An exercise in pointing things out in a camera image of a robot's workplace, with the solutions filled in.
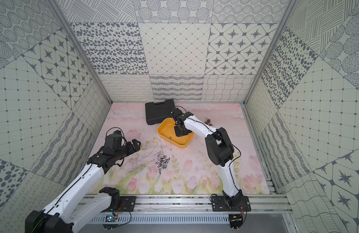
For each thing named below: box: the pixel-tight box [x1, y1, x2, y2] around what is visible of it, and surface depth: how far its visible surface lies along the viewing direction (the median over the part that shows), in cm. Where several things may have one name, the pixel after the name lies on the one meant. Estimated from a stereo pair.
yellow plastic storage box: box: [157, 117, 195, 149], surface depth 100 cm
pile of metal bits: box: [155, 152, 170, 175], surface depth 90 cm
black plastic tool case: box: [145, 99, 176, 126], surface depth 114 cm
